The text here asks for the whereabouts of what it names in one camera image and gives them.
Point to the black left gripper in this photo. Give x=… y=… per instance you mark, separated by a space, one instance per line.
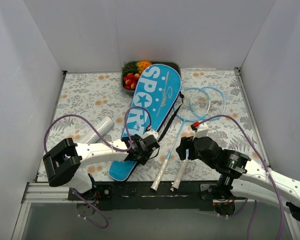
x=145 y=155

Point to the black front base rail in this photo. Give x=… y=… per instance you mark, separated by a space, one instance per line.
x=135 y=195

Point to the orange toy pineapple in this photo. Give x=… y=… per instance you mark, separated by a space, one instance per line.
x=142 y=65

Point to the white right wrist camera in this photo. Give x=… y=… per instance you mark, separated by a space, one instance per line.
x=200 y=130

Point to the small red peaches cluster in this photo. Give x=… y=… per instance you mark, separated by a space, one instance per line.
x=130 y=81

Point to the blue sport racket bag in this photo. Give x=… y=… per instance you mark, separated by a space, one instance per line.
x=157 y=89

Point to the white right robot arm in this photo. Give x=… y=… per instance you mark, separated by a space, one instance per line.
x=242 y=177

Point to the grey fruit tray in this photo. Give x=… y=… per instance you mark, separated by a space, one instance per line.
x=132 y=70

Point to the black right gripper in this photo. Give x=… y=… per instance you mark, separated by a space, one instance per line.
x=184 y=148

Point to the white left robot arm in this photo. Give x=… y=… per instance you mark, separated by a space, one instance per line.
x=64 y=164

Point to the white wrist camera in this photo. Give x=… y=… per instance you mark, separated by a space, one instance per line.
x=200 y=130
x=150 y=137

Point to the floral table mat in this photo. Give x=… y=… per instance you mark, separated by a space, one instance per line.
x=86 y=98

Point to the blue badminton racket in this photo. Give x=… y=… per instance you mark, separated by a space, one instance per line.
x=217 y=107
x=175 y=140

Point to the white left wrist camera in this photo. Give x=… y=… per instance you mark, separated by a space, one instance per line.
x=150 y=137

